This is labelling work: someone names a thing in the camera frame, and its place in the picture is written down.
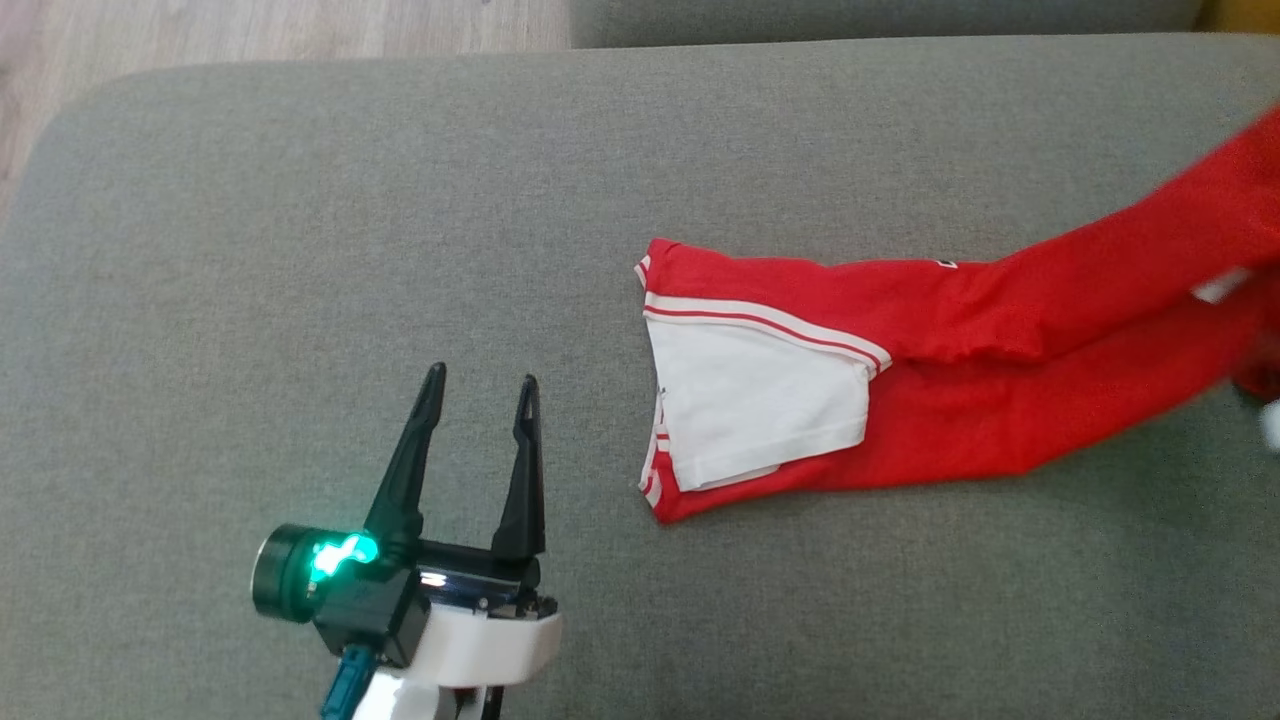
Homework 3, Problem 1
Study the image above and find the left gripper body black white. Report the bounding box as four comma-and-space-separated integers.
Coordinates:
250, 522, 563, 693

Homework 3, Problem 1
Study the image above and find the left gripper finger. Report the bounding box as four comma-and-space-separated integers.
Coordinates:
362, 362, 448, 549
489, 374, 548, 563

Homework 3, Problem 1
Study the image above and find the red and white shirt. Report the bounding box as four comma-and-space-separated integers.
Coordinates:
634, 103, 1280, 525

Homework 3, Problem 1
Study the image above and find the grey sofa seat cushion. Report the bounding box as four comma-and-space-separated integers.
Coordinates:
0, 33, 1280, 720

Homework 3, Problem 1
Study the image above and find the yellow cushion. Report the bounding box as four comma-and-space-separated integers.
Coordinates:
1195, 0, 1280, 35

